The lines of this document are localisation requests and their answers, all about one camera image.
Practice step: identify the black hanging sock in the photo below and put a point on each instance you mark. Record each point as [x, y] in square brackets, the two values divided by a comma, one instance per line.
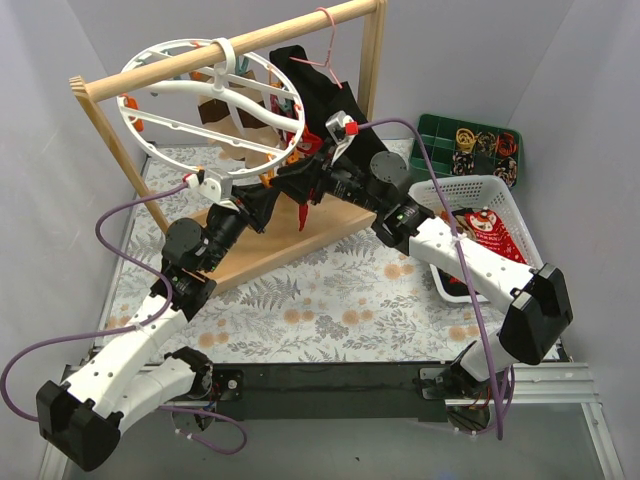
[322, 98]

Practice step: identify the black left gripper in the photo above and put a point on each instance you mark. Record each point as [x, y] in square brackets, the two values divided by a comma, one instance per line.
[248, 206]

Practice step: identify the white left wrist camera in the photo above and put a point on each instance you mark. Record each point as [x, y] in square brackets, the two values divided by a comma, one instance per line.
[215, 185]

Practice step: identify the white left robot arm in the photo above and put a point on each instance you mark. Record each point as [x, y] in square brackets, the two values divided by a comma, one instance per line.
[86, 415]

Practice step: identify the floral table mat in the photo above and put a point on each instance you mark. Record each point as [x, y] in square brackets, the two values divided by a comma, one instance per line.
[354, 300]

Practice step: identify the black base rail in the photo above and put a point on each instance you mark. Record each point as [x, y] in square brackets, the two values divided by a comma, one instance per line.
[422, 391]

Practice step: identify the white round clip hanger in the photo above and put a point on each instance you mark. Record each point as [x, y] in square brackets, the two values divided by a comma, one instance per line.
[245, 105]

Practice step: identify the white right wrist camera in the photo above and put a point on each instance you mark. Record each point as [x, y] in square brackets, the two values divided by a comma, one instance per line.
[342, 129]

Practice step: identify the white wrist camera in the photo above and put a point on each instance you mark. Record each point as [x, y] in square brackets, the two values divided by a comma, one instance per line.
[215, 185]
[342, 129]

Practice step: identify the white plastic basket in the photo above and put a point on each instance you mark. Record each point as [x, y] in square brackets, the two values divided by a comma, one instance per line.
[475, 192]

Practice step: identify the green compartment tray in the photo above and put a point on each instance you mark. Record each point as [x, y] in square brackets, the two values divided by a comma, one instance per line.
[459, 147]

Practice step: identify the red christmas sock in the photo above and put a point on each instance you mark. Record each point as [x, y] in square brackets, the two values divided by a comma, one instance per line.
[486, 228]

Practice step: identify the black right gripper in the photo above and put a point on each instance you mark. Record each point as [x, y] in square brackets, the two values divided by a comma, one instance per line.
[320, 176]

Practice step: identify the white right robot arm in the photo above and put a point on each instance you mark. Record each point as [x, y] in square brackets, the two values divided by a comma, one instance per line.
[535, 302]

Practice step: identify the wooden clothes rack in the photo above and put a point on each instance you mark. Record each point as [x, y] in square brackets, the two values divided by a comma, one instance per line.
[254, 254]

